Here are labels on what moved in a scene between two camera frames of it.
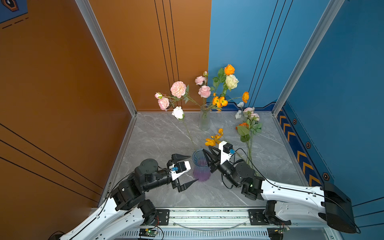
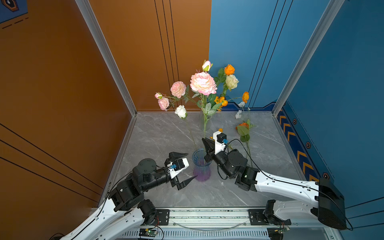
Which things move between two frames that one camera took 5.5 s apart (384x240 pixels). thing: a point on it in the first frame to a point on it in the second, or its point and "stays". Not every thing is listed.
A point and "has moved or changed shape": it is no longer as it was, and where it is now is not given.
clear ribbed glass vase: [204, 118] stays
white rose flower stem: [178, 113] has moved or changed shape
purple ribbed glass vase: [201, 170] stays
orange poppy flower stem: [220, 102] stays
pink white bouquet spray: [254, 127] to [205, 82]
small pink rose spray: [178, 89] stays
